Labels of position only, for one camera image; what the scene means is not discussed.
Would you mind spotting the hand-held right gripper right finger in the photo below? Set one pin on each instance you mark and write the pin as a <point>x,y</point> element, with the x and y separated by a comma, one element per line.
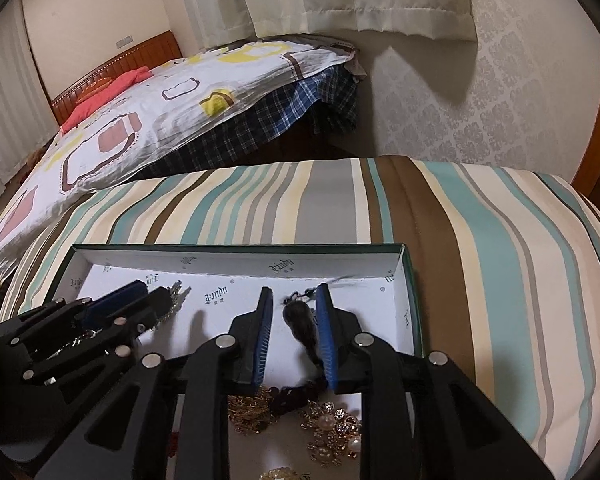
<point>327,340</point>

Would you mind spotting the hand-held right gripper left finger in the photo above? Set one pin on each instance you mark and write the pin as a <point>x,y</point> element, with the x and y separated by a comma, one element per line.
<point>265,330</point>

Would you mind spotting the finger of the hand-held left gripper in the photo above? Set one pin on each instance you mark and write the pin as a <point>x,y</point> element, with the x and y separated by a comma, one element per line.
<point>115,302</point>
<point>155,310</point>

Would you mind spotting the black pendant with tassel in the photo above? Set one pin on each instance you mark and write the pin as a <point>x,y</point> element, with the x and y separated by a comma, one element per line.
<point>300,325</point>

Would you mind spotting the green cardboard box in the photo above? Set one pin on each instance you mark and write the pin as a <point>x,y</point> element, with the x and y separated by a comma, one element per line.
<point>230,270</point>

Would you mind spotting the gold pearl brooch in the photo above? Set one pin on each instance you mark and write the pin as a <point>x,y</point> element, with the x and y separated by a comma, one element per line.
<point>330,425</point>

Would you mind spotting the round pearl brooch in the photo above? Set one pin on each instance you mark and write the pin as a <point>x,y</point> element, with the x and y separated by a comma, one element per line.
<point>280,474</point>

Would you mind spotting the striped bed sheet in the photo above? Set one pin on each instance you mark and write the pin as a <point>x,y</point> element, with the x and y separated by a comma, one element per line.
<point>480,260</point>

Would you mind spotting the red pink pillow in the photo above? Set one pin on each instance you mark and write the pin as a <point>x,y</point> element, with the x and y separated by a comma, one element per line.
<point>110,90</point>

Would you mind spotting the blue plaid sheet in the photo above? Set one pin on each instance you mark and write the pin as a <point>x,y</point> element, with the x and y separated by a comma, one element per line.
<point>280,110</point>

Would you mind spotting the pale pleated curtain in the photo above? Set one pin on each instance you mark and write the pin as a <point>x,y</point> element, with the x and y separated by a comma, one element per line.
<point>5,110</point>

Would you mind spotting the wooden headboard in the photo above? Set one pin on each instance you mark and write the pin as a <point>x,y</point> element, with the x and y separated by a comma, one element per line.
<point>145,52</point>

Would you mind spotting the white wall socket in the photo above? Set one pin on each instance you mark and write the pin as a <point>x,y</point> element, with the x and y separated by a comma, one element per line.
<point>124,40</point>

